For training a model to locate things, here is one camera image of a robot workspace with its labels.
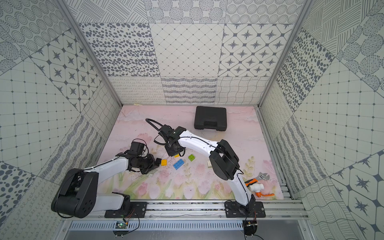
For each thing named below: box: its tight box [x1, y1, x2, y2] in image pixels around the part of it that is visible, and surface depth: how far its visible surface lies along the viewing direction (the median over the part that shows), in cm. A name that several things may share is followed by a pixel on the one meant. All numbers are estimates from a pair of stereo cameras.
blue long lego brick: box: [173, 158, 185, 170], surface depth 90 cm
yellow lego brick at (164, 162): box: [161, 159, 168, 166], surface depth 92 cm
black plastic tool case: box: [194, 106, 228, 132], surface depth 107 cm
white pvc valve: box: [249, 183, 264, 192], surface depth 80 cm
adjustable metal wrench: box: [256, 172, 270, 181], surface depth 86 cm
